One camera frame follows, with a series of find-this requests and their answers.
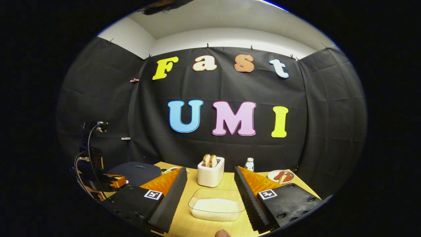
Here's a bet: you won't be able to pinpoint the dark lidded rice cooker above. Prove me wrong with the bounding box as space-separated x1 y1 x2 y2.
107 161 162 187

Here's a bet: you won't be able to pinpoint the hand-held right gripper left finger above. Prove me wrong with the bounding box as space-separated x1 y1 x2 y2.
102 167 188 233

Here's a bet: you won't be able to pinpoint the white toaster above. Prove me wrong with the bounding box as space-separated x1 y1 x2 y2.
197 157 225 187

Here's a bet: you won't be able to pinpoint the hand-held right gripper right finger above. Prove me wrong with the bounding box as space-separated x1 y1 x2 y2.
234 166 324 234

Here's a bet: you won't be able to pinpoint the white rice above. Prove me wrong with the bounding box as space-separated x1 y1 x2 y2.
192 198 242 219

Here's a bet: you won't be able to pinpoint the clear plastic rice container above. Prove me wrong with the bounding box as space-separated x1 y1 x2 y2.
188 188 245 221

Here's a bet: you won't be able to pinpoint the white plate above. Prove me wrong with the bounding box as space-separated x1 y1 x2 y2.
267 170 295 184

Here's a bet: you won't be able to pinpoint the black backdrop cloth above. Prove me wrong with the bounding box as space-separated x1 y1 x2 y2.
56 37 368 211

